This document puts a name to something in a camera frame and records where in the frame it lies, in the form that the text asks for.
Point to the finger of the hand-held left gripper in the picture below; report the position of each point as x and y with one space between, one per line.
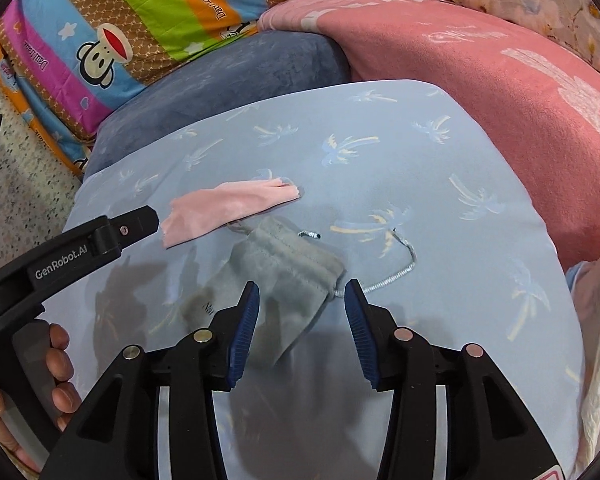
135 225

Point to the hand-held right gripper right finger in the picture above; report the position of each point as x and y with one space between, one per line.
360 330

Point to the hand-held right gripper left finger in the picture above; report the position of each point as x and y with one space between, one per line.
242 335

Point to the pink cloth strip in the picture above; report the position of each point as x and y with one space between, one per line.
215 207

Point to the person's left hand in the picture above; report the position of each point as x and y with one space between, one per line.
62 355

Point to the blue-grey velvet cushion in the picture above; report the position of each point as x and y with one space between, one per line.
205 85

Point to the striped monkey print pillow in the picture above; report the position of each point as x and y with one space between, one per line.
30 105
155 20

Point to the light blue palm print pillow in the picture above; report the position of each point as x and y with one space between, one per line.
380 170

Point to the pink blanket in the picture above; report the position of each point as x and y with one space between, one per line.
480 110

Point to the grey floral blanket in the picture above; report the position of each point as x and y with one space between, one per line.
545 5

